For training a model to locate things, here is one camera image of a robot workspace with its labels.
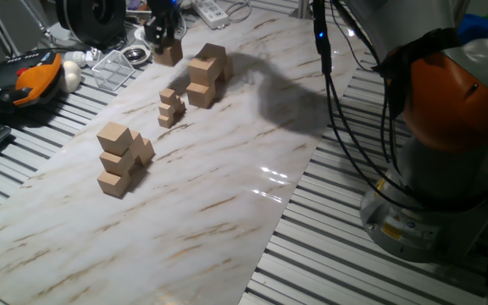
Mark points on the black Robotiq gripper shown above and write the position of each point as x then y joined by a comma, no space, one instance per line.
163,12

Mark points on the large wooden cube block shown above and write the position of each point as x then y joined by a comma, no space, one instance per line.
200,95
213,53
228,70
170,54
201,71

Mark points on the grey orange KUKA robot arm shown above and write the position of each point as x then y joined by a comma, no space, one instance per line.
439,106

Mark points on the metal bowl with white rim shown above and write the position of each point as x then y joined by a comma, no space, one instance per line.
136,55

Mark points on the white power strip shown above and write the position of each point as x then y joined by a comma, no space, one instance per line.
210,12

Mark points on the clear gridded plastic box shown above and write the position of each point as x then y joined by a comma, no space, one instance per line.
112,70

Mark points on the small wooden cube block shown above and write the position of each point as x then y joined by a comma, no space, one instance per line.
178,103
181,107
165,122
168,96
166,111

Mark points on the black filament spool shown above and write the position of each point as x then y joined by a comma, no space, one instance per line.
91,21

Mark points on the white power adapter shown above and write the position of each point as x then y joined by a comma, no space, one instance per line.
76,57

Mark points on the white egg shaped object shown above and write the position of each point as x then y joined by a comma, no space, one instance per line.
71,76

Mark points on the medium wooden cube block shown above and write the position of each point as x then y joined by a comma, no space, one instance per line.
116,164
137,144
113,184
146,152
114,139

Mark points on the thin metal stand leg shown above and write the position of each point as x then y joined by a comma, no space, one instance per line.
36,21

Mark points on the black orange teach pendant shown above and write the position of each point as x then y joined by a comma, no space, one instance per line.
19,82

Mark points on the marble pattern table mat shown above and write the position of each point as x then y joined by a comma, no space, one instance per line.
184,212

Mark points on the blue bag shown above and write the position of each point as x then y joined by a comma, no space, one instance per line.
487,25

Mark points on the aluminium frame post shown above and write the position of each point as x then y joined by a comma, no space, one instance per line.
300,10

